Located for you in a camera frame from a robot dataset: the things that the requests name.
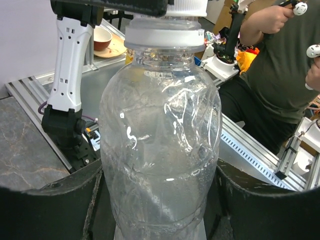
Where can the person in dark shirt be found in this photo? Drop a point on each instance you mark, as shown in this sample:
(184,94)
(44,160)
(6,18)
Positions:
(275,70)

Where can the slotted cable duct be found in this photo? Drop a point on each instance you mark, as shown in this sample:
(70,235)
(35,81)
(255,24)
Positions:
(232,152)

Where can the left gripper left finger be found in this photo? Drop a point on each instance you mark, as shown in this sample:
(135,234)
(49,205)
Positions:
(76,207)

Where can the brown bowl on plate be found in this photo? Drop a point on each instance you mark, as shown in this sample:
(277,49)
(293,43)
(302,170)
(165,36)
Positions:
(101,38)

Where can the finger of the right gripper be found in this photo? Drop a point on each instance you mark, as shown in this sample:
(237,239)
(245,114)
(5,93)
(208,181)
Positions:
(154,8)

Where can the clear bottle blue-white cap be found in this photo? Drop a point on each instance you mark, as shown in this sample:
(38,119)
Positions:
(160,125)

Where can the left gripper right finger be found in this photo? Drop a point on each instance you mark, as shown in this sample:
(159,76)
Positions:
(242,207)

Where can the white blue bottle cap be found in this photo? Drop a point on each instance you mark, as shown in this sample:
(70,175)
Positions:
(187,8)

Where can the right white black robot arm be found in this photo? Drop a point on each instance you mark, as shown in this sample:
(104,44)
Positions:
(62,114)

